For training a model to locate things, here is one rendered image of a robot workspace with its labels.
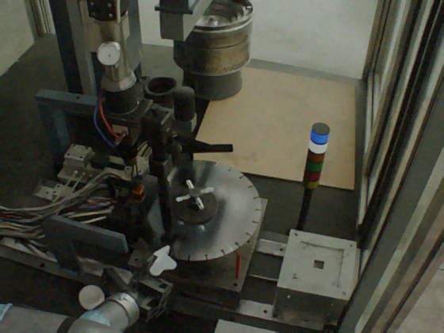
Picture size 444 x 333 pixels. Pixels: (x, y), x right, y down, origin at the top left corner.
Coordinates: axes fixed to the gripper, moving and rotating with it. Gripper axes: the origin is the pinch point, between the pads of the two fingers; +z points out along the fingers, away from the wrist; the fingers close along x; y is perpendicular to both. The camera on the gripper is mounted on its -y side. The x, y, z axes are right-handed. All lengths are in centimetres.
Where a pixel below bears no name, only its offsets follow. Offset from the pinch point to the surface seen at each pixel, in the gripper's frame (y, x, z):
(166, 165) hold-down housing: -4.2, 26.6, -1.2
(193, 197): 0.8, 18.6, 8.0
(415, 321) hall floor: 82, -37, 105
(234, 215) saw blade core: 10.3, 16.0, 13.3
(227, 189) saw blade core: 5.1, 19.7, 19.4
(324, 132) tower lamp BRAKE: 25, 42, 16
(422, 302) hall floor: 84, -31, 115
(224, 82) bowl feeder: -23, 40, 73
